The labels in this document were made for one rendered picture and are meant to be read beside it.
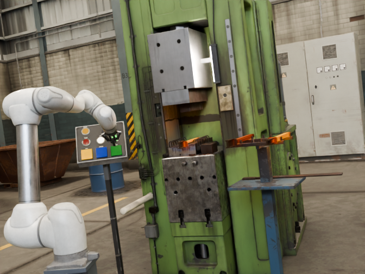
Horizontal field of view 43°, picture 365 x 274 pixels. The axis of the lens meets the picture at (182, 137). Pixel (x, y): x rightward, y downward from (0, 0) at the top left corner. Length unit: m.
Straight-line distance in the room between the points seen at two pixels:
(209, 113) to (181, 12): 0.80
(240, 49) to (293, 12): 5.89
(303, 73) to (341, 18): 1.26
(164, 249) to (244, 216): 0.68
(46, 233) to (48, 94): 0.63
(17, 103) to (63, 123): 9.40
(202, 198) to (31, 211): 1.26
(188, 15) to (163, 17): 0.19
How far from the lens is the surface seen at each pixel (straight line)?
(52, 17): 12.11
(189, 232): 3.19
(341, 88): 8.12
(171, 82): 3.14
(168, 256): 3.53
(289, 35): 8.98
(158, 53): 3.18
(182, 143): 3.07
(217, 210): 3.08
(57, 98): 2.23
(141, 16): 3.41
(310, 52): 8.22
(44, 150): 9.26
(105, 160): 3.16
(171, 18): 3.32
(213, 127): 3.55
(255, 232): 3.28
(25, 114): 2.30
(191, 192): 3.11
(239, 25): 3.17
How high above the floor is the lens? 1.26
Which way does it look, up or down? 4 degrees down
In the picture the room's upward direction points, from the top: 7 degrees counter-clockwise
